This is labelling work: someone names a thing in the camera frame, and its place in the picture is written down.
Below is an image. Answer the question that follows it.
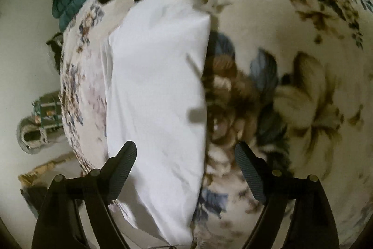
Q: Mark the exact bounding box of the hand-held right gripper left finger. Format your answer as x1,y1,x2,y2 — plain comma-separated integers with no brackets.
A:
31,141,137,249

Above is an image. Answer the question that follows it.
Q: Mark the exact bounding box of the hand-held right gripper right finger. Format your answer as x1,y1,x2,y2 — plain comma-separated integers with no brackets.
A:
235,142,340,249

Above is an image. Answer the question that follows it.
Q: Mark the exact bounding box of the white garment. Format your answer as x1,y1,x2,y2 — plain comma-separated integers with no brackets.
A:
100,0,211,246

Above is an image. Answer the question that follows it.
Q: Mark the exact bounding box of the yellow patterned cloth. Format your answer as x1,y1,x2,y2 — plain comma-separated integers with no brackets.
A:
18,153,78,187

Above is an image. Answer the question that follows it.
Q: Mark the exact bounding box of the floral printed blanket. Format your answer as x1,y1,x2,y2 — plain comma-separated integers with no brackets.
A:
58,0,373,249

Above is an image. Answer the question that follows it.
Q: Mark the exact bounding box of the round grey container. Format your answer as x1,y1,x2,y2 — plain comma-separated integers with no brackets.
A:
17,117,48,154

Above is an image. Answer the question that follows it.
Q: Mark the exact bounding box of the green wire rack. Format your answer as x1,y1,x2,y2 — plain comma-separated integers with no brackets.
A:
31,93,63,133

